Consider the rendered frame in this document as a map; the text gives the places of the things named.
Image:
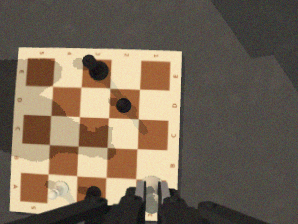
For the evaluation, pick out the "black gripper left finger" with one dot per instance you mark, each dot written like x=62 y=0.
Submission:
x=94 y=210

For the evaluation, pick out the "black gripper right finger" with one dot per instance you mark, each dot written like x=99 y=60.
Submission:
x=210 y=212

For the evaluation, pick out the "brown and cream chessboard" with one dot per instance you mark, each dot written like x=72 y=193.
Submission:
x=67 y=127

